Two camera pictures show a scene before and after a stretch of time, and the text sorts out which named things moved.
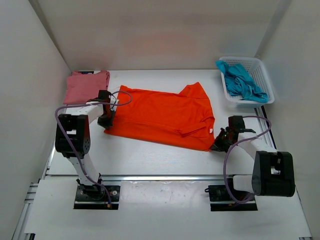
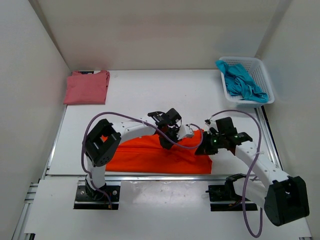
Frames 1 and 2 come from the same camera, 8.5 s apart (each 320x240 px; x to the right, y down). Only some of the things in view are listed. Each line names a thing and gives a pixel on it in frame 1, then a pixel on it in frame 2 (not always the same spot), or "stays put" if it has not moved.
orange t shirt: [182, 120] -> [144, 153]
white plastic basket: [257, 72] stays put
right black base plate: [220, 200] stays put
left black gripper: [106, 124] -> [166, 145]
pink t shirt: [80, 88] stays put
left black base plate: [96, 197] stays put
